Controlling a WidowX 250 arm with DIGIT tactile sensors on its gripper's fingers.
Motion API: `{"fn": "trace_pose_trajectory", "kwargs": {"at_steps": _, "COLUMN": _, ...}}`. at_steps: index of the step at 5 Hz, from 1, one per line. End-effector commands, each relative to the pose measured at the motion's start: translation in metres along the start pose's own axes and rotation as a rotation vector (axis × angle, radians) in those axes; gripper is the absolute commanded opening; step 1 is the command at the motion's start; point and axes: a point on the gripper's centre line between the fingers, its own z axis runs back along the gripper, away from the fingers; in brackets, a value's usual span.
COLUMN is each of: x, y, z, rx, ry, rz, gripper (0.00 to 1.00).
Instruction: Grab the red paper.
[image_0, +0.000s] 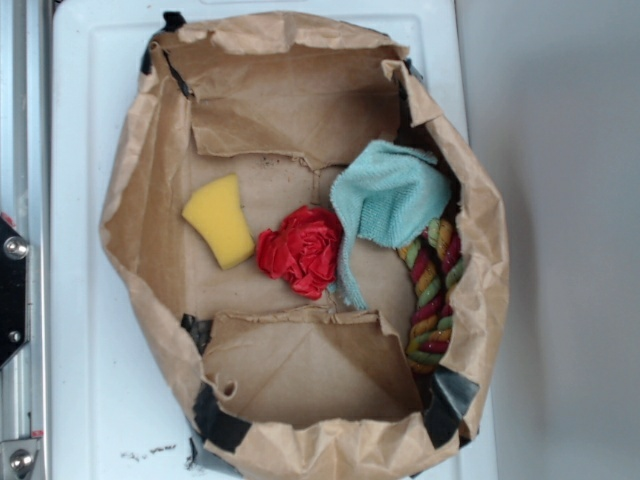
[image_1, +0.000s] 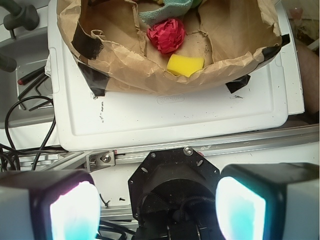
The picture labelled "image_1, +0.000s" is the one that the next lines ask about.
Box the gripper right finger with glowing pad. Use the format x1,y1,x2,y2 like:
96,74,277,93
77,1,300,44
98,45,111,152
215,162,320,240

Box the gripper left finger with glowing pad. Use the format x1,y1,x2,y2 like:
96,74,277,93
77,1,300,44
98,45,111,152
0,170,101,240

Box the red paper ball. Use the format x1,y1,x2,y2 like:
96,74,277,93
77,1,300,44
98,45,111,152
146,18,186,55

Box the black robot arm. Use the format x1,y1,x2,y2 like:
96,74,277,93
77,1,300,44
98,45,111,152
0,148,320,240

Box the white plastic bin lid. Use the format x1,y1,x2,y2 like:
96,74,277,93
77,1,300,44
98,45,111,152
48,0,305,152

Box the black hex key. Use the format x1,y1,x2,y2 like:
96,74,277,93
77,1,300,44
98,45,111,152
17,74,48,111

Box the yellow sponge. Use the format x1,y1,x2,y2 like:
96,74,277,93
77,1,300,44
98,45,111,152
166,54,205,77

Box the brown paper bag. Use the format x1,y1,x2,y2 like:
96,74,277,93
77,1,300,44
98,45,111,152
56,0,290,95

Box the teal cloth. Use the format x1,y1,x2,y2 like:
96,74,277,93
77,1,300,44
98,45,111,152
139,0,202,26

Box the aluminium frame rail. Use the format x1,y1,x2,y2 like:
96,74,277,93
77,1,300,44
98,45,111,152
19,124,320,173

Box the black cable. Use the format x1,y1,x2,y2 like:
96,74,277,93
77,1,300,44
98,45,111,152
0,96,57,173

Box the red handled screwdriver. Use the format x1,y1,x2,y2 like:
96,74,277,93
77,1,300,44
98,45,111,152
17,66,45,86

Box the grey clamp handle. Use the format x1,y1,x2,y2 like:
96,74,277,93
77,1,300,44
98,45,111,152
0,0,40,40

